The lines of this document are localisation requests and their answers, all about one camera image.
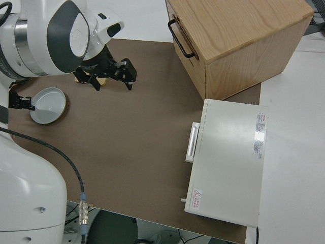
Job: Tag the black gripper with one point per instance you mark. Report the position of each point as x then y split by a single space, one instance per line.
15 101
97 66

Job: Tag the gray plate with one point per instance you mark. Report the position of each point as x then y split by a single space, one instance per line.
48 106

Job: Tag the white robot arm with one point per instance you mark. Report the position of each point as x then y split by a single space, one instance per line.
30 38

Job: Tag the wooden mug tree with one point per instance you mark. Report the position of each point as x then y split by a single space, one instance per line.
102 81

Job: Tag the wooden drawer cabinet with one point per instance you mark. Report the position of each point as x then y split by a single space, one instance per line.
241 38

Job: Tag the white toaster oven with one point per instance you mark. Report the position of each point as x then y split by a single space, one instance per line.
228 157

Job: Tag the dark round pedestal base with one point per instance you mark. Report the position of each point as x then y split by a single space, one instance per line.
111 228

